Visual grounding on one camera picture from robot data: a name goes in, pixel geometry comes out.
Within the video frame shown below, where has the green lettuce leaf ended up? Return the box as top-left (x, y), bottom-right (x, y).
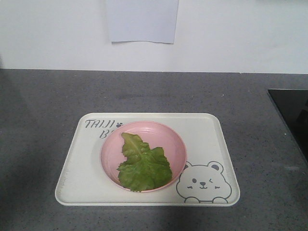
top-left (117, 132), bottom-right (172, 192)

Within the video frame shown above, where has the pink round plate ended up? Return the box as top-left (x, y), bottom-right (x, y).
top-left (101, 121), bottom-right (187, 193)

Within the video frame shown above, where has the white paper sheet on wall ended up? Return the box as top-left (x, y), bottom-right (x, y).
top-left (105, 0), bottom-right (179, 44)

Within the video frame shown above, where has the cream bear print serving tray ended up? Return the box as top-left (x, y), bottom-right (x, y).
top-left (55, 113), bottom-right (240, 206)

